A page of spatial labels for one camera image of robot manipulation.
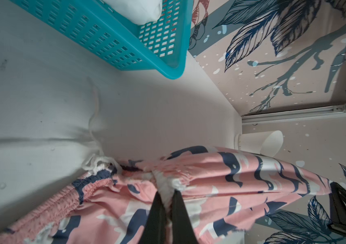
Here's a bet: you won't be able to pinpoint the white ceramic holder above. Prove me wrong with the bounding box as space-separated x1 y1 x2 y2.
234 130 284 157

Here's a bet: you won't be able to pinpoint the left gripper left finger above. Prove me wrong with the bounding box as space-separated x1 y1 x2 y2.
138 192 167 244

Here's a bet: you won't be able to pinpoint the teal plastic basket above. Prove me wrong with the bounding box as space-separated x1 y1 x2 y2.
13 0 193 79

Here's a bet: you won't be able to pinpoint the pink patterned garment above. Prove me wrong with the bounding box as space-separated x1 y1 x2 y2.
0 146 331 244

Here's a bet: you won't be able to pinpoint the white shorts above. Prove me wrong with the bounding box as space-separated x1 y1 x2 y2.
103 0 163 25

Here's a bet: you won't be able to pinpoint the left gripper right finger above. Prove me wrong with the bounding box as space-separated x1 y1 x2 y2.
171 190 198 244

